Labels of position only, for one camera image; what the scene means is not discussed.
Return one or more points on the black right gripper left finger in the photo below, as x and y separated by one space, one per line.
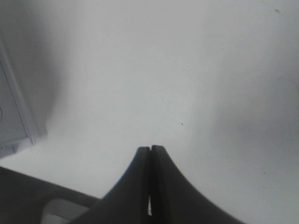
127 201

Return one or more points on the white microwave oven body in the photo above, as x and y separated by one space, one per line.
17 128

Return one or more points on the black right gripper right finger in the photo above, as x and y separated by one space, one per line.
174 200

